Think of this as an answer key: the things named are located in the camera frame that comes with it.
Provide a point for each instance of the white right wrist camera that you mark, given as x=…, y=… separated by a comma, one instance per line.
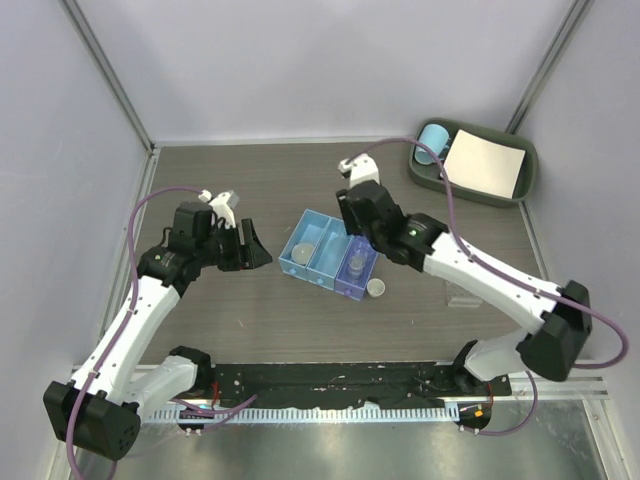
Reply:
x=359, y=169

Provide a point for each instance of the dark green plastic tray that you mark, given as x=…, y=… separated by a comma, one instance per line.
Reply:
x=528, y=172

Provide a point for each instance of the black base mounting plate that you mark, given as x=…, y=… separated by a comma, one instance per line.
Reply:
x=389, y=385

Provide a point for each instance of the blue three-compartment organizer bin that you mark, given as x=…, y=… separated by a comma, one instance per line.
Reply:
x=328, y=264

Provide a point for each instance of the clear glass beaker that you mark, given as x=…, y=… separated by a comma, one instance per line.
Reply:
x=361, y=248

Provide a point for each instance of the white paper sheet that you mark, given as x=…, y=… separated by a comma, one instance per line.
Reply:
x=483, y=166

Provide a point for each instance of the white slotted cable duct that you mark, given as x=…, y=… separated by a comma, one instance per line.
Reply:
x=368, y=413

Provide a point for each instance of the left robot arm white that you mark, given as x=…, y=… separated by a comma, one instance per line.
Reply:
x=101, y=407

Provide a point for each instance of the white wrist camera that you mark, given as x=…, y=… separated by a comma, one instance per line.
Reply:
x=222, y=205
x=359, y=169

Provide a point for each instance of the light blue mug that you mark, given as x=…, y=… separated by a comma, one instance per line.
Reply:
x=436, y=138

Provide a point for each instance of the white ceramic crucible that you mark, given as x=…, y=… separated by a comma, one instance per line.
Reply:
x=375, y=287

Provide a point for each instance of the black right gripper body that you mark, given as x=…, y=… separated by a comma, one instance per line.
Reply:
x=351, y=224

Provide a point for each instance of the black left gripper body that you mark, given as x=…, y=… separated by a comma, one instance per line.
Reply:
x=222, y=248

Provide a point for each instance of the clear acrylic test tube rack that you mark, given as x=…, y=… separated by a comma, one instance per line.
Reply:
x=458, y=297

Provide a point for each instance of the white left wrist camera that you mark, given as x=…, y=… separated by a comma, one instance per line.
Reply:
x=222, y=205

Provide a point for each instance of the small clear glass flask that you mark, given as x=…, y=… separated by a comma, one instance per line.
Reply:
x=356, y=266

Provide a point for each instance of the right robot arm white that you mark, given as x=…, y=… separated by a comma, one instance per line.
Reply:
x=553, y=322

